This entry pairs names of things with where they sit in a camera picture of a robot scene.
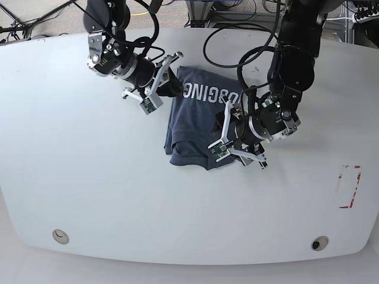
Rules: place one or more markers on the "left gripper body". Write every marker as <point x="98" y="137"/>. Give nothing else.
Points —
<point x="243" y="142"/>

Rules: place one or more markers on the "red tape rectangle marking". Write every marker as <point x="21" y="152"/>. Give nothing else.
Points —
<point x="347" y="186"/>

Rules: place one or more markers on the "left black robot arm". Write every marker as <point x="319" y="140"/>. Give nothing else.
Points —
<point x="273" y="116"/>

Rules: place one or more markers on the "aluminium frame stand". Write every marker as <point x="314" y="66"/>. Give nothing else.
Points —
<point x="199" y="13"/>

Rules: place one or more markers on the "right table cable grommet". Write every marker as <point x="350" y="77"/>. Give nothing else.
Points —
<point x="319" y="243"/>

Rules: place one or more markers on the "left table cable grommet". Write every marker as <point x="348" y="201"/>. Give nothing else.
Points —
<point x="60" y="236"/>

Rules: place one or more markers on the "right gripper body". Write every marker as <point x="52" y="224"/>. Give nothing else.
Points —
<point x="144" y="75"/>

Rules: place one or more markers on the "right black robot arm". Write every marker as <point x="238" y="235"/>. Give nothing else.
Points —
<point x="106" y="23"/>

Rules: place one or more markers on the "table cable grommet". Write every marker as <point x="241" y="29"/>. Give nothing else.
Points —
<point x="319" y="243"/>
<point x="60" y="236"/>

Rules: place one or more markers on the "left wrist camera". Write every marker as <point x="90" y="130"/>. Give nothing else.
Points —
<point x="220" y="151"/>

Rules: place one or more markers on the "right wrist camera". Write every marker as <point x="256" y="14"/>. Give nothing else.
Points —
<point x="150" y="104"/>

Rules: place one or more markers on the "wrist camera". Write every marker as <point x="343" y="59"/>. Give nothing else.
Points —
<point x="220" y="151"/>
<point x="150" y="104"/>

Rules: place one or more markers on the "black tripod legs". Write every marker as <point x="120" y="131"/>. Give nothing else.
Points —
<point x="66" y="21"/>

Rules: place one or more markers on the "dark blue T-shirt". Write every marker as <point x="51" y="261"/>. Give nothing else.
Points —
<point x="192" y="121"/>

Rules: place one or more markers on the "white power strip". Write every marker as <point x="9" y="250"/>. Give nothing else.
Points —
<point x="365" y="15"/>

